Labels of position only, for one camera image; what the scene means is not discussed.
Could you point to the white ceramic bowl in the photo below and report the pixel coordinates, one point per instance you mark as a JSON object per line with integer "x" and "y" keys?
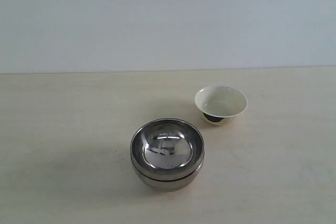
{"x": 220, "y": 104}

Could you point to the ribbed steel bowl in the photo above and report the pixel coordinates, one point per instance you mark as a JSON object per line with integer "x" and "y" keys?
{"x": 167, "y": 149}

